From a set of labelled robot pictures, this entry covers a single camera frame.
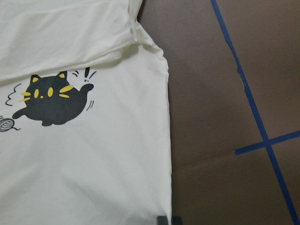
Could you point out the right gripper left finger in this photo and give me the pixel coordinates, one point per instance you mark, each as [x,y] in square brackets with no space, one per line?
[162,220]

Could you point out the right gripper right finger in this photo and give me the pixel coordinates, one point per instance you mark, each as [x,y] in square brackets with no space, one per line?
[176,220]

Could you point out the cream long-sleeve cat shirt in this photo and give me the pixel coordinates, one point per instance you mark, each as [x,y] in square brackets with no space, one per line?
[84,115]

